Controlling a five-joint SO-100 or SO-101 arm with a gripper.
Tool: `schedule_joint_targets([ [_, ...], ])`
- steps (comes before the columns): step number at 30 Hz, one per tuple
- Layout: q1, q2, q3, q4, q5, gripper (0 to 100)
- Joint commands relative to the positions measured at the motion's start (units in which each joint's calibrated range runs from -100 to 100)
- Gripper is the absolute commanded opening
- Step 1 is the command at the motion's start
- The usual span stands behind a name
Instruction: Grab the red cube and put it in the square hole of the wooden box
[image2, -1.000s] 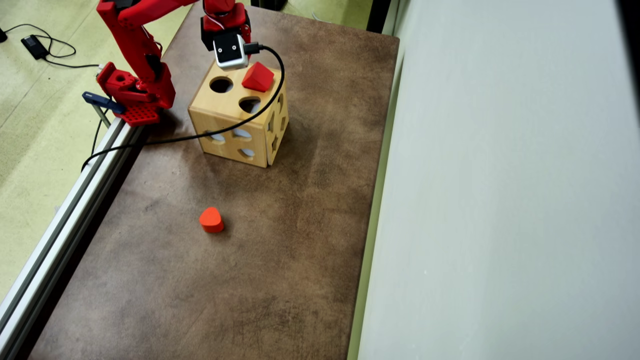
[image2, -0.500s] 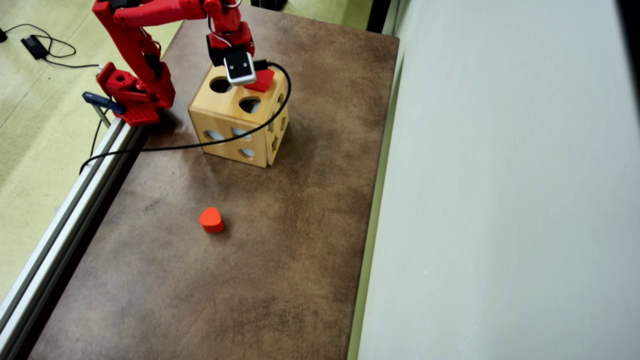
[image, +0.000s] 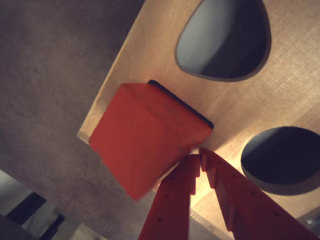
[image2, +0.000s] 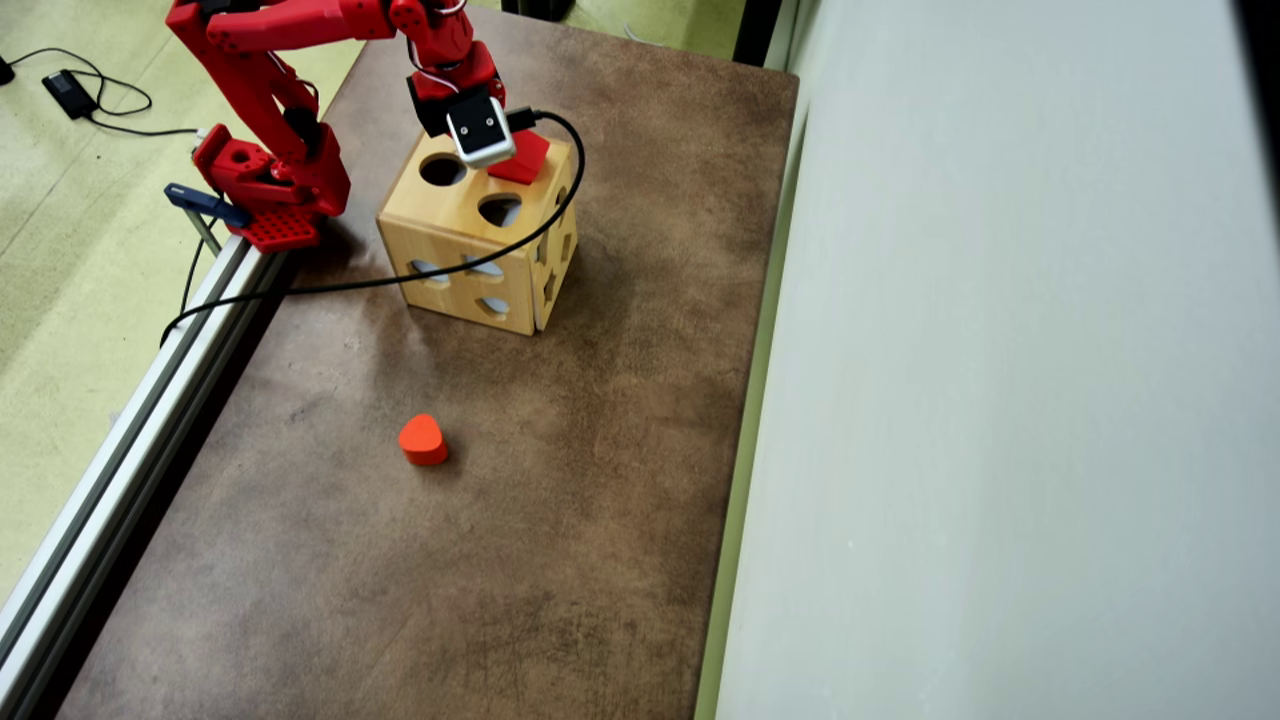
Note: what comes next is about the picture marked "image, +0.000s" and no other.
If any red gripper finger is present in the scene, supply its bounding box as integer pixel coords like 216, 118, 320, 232
199, 146, 320, 240
137, 153, 202, 240

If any red wooden cube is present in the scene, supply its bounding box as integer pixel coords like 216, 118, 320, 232
89, 82, 214, 201

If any wooden shape sorter box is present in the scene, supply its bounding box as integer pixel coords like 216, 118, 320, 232
76, 0, 320, 238

